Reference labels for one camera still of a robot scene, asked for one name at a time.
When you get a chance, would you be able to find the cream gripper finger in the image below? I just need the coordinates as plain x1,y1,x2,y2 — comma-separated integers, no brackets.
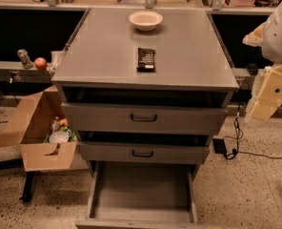
242,23,265,47

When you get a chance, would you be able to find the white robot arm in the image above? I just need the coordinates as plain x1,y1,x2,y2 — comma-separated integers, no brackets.
243,2,282,123

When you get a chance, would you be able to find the grey drawer cabinet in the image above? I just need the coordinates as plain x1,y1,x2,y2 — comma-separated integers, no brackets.
50,7,240,183

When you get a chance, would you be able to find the grey middle drawer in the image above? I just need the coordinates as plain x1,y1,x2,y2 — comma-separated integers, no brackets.
79,142,210,164

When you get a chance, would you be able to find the grey drawer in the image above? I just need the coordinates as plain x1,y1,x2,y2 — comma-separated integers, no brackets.
79,142,210,164
62,103,227,135
75,162,206,229

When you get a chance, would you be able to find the grey top drawer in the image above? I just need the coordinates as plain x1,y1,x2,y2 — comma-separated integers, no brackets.
62,103,227,135

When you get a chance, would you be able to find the grey bottom drawer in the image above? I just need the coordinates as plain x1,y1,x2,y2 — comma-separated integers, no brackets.
75,162,206,229

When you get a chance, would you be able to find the black remote on shelf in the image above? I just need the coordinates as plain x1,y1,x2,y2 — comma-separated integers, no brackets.
246,64,258,76

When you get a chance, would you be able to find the black power adapter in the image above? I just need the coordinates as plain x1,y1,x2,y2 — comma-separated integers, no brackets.
213,138,227,155

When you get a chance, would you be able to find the white ceramic bowl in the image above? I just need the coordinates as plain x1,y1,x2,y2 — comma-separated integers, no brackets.
129,10,163,31

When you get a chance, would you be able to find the red apple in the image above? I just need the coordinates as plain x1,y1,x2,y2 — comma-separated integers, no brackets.
34,57,48,70

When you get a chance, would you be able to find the white bowl in box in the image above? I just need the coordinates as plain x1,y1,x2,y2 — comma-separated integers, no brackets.
49,131,69,143

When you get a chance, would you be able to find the small grey figurine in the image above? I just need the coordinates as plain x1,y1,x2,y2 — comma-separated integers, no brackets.
17,50,33,69

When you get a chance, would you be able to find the open cardboard box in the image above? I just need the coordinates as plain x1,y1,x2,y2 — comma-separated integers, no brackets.
0,86,76,172

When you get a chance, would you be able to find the black floor cable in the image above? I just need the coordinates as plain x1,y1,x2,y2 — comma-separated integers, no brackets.
223,103,282,163

